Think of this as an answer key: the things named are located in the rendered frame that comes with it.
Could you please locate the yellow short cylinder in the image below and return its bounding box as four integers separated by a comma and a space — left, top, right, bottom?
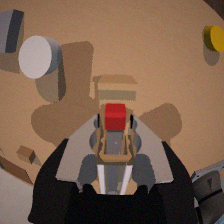
204, 25, 224, 52

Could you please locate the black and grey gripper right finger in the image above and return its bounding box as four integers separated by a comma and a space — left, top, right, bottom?
130, 114, 198, 224

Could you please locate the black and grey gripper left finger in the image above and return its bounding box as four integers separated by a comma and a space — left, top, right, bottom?
28, 113, 99, 224

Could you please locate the red cube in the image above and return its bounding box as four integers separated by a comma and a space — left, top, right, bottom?
105, 103, 126, 130

